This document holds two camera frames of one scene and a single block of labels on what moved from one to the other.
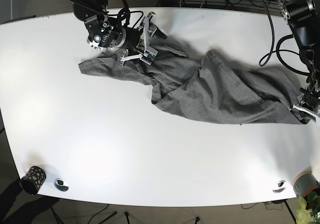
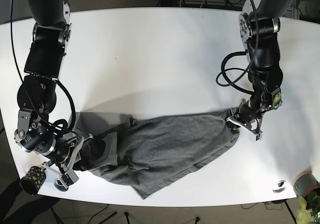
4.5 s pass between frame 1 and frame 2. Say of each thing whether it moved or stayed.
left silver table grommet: stayed
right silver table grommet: stayed
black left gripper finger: moved
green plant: stayed
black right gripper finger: moved
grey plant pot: stayed
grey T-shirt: moved
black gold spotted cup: stayed
